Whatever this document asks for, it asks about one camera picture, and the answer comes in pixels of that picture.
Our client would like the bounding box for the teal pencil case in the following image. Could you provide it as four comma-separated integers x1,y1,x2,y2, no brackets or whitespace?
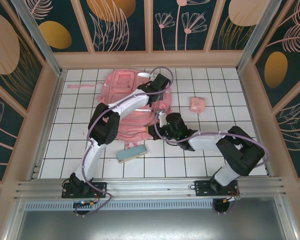
116,144,148,165

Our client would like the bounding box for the small pink pouch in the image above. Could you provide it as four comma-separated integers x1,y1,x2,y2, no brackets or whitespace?
189,96,206,118

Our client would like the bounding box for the pink school backpack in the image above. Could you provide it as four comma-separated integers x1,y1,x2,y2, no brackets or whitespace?
66,69,175,149

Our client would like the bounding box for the grey metal panel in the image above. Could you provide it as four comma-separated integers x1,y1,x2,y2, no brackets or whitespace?
13,209,295,240

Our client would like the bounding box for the small circuit board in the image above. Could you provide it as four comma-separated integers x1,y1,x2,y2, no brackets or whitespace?
73,199,99,209

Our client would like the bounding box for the lavender left arm cable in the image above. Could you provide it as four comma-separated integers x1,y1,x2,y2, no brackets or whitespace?
69,66,175,218

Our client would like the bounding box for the lavender arm cable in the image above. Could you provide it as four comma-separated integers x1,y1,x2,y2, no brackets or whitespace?
69,66,175,218
153,109,271,216

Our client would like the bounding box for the aluminium mounting rail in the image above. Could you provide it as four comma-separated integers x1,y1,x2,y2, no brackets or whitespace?
13,176,288,201

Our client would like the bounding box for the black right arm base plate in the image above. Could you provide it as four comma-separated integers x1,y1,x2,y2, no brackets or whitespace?
194,179,241,199

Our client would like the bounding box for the perforated metal cable tray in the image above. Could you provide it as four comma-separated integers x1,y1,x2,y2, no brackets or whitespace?
23,201,216,212

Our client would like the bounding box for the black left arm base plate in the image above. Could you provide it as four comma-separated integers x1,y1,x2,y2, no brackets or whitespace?
61,181,108,199

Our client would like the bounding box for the wire connector with red wires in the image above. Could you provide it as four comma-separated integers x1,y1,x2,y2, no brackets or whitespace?
222,195,241,203

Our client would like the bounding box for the lavender right arm cable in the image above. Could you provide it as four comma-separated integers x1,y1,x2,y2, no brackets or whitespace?
153,109,271,216

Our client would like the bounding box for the aluminium frame post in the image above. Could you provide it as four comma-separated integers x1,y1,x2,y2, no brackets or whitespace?
236,0,290,74
11,0,66,77

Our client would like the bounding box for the aluminium side rail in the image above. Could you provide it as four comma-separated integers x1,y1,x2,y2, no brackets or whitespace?
27,71,67,181

